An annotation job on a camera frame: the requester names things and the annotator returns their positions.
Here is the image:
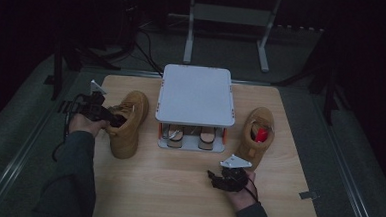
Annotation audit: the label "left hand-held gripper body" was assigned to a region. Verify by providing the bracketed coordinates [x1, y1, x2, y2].
[68, 78, 116, 122]

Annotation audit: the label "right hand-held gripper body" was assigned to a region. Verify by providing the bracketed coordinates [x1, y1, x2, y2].
[216, 153, 254, 194]

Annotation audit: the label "tan leather shoe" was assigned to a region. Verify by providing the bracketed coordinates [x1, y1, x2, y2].
[237, 105, 277, 173]
[103, 88, 151, 161]

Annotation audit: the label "red shoe insert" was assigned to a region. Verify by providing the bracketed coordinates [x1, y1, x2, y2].
[254, 127, 270, 144]

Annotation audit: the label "person's left hand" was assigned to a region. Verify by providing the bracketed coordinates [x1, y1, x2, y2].
[67, 112, 111, 139]

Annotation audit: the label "person's right hand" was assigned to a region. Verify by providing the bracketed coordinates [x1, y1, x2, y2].
[225, 167, 261, 214]

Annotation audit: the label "brown sandal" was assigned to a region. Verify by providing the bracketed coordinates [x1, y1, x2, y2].
[197, 125, 217, 152]
[166, 123, 185, 149]

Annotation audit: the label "black tripod stand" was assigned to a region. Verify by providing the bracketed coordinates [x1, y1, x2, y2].
[269, 26, 357, 129]
[42, 27, 123, 105]

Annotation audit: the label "grey tape piece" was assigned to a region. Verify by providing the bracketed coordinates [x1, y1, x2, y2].
[298, 190, 320, 201]

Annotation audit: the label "white shoe rack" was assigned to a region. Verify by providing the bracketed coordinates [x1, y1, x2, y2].
[153, 63, 239, 155]

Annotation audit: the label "grey metal stand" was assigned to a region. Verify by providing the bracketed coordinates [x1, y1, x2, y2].
[181, 0, 284, 74]

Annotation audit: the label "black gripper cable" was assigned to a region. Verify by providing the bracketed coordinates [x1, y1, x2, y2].
[51, 92, 87, 164]
[241, 176, 261, 204]

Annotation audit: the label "black floor cables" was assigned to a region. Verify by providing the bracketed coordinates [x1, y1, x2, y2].
[132, 27, 167, 79]

